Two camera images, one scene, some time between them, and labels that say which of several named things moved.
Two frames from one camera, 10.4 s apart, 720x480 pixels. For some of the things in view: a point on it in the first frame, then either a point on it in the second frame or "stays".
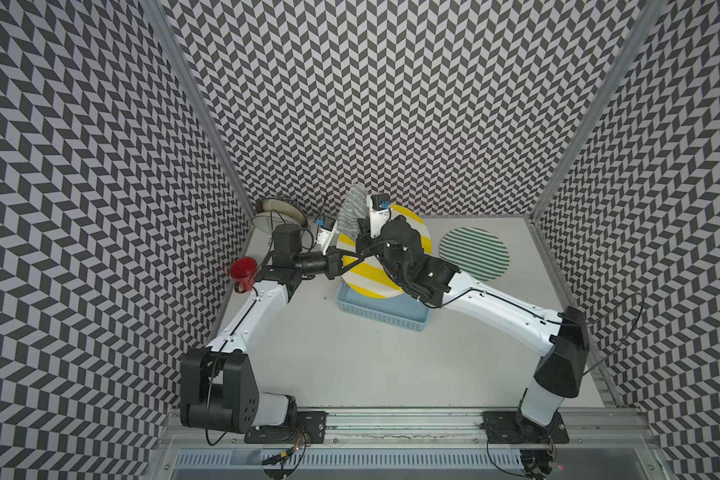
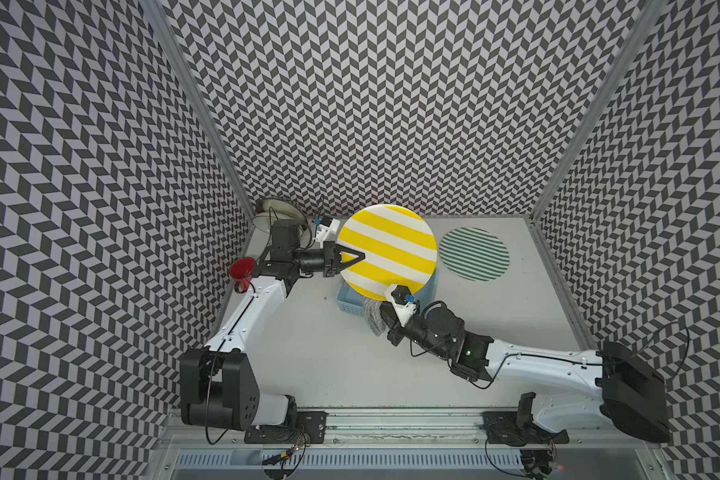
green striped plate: (479, 252) stays
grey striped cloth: (354, 207) to (373, 315)
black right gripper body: (368, 245) to (397, 331)
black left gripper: (334, 265) stays
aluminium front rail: (359, 429) stays
